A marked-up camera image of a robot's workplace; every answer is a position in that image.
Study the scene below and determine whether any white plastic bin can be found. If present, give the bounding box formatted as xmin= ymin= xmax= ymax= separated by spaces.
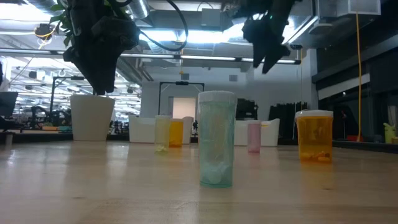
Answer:
xmin=128 ymin=114 xmax=195 ymax=145
xmin=233 ymin=118 xmax=280 ymax=147

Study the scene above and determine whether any black monitor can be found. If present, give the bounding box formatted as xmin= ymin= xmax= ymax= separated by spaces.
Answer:
xmin=0 ymin=91 xmax=19 ymax=118

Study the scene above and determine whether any teal pill bottle white cap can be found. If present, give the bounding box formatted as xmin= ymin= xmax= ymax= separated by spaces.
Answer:
xmin=197 ymin=90 xmax=238 ymax=189

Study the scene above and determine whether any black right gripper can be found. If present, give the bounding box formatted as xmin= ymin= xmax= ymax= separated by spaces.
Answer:
xmin=242 ymin=14 xmax=292 ymax=75

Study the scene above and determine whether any green leafy plant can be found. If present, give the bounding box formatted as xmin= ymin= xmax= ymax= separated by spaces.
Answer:
xmin=49 ymin=0 xmax=137 ymax=47

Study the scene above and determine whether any silver ceiling duct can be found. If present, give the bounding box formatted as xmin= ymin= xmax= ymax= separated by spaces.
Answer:
xmin=126 ymin=0 xmax=150 ymax=19

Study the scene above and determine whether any round black ceiling lamp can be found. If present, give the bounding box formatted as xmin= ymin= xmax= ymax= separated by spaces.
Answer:
xmin=34 ymin=24 xmax=56 ymax=40

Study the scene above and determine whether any yellow-green pill bottle white cap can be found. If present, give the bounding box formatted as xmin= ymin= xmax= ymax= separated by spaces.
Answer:
xmin=154 ymin=115 xmax=172 ymax=154

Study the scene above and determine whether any white planter pot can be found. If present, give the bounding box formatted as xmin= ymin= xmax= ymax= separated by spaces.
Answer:
xmin=70 ymin=94 xmax=116 ymax=142

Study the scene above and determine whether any black metal station frame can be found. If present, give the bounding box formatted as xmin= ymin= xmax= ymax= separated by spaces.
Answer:
xmin=49 ymin=76 xmax=101 ymax=125

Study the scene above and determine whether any black doorway frame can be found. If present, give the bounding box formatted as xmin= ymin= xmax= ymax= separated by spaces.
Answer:
xmin=157 ymin=81 xmax=205 ymax=116

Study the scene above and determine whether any thick yellow hanging cable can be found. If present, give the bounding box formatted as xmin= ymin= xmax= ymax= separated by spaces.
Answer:
xmin=355 ymin=12 xmax=363 ymax=142

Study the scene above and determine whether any white ceiling unit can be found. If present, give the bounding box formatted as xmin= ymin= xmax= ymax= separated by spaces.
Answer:
xmin=347 ymin=0 xmax=382 ymax=16

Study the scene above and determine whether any black equipment rack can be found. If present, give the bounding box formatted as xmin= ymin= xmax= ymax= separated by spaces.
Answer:
xmin=235 ymin=98 xmax=259 ymax=121

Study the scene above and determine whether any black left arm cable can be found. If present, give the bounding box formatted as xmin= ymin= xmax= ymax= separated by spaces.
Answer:
xmin=138 ymin=0 xmax=190 ymax=53

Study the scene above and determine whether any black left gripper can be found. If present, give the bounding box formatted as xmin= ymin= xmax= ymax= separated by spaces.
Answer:
xmin=63 ymin=15 xmax=141 ymax=96

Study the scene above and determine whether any black curtain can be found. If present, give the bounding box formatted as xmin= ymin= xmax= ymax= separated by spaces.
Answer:
xmin=269 ymin=101 xmax=308 ymax=141

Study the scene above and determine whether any grey ceiling box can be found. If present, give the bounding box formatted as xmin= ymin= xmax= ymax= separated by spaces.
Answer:
xmin=201 ymin=8 xmax=223 ymax=28

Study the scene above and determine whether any orange pill bottle white cap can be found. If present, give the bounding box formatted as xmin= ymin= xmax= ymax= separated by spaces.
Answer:
xmin=294 ymin=109 xmax=334 ymax=164
xmin=169 ymin=119 xmax=185 ymax=149

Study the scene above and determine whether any pink pill bottle white cap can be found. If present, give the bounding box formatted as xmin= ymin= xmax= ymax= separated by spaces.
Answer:
xmin=247 ymin=120 xmax=262 ymax=154

